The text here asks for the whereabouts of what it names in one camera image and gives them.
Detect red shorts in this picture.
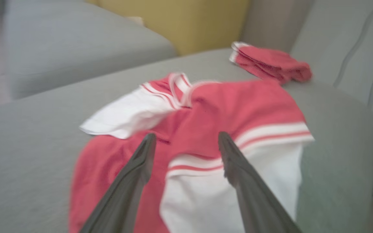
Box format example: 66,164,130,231
229,41,313,85

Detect beige fabric piece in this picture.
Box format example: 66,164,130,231
126,16,145,27

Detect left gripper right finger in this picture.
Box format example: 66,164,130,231
218,131,303,233

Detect small grey sofa section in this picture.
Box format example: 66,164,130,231
5,0,178,100

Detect grey sofa backrest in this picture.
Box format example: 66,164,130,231
290,0,373,118

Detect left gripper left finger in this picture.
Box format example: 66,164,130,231
78,133,157,233

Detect red and white shirt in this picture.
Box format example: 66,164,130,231
68,72,315,233

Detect large grey sofa seat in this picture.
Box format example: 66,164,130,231
0,48,373,233

